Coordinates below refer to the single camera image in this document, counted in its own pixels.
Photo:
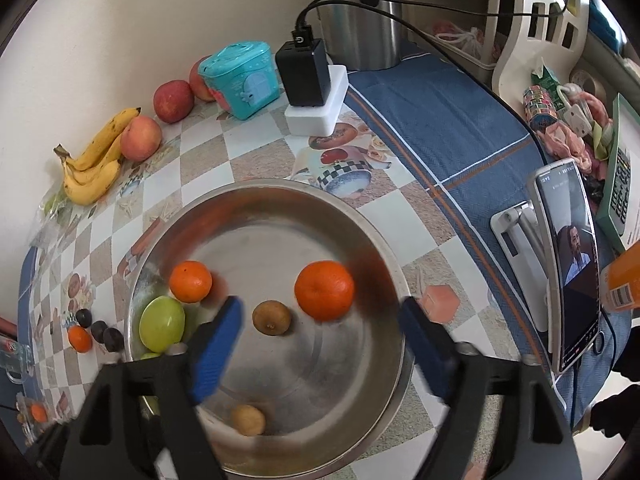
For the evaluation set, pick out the checkered tablecloth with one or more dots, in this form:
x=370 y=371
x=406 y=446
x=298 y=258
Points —
x=240 y=145

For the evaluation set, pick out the dark plum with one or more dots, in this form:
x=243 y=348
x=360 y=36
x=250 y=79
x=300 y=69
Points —
x=83 y=318
x=99 y=331
x=113 y=340

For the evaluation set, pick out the green calculator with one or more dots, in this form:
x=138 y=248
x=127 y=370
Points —
x=622 y=190

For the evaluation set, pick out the blue cloth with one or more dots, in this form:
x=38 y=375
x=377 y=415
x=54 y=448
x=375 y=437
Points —
x=450 y=125

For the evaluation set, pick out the patterned roll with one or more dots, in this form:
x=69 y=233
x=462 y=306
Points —
x=540 y=107

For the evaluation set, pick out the large green guava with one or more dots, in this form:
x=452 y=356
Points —
x=161 y=323

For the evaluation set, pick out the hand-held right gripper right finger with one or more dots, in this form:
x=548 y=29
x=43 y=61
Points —
x=425 y=350

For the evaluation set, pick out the white plastic chair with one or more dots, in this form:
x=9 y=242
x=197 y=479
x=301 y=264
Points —
x=515 y=35

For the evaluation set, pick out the smartphone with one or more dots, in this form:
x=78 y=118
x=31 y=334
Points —
x=570 y=220

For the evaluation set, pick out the stainless steel basin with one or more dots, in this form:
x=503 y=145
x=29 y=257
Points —
x=320 y=370

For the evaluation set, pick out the stainless steel thermos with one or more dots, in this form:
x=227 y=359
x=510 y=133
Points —
x=360 y=25

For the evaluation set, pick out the small green mango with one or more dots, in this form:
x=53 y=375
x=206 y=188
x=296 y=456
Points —
x=150 y=356

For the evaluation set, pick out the pink cloth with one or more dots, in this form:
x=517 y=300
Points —
x=565 y=142

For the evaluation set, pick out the pink plastic bag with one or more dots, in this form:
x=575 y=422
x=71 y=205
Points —
x=465 y=37

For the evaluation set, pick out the green carton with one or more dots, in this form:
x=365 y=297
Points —
x=547 y=77

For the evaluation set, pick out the white power plug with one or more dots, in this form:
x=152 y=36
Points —
x=580 y=115

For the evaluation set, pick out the brown kiwi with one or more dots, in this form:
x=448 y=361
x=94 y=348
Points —
x=271 y=317
x=248 y=420

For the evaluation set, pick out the clear plastic bag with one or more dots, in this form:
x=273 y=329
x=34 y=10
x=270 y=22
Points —
x=50 y=215

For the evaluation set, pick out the small orange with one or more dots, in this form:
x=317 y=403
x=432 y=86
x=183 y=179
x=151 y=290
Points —
x=80 y=339

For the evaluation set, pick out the bunch of yellow bananas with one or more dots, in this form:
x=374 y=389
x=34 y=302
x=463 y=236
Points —
x=92 y=180

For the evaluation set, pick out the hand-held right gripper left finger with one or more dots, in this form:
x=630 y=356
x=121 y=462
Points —
x=215 y=355

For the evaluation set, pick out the teal plastic box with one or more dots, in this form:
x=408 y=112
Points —
x=240 y=80

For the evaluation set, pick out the dark red apple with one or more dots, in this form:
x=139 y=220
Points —
x=173 y=101
x=199 y=85

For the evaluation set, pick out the pale red apple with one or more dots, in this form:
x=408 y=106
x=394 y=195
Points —
x=141 y=137

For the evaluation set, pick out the clear plastic holder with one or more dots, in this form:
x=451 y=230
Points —
x=15 y=360

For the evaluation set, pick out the orange packet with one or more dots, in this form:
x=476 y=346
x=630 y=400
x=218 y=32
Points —
x=622 y=280

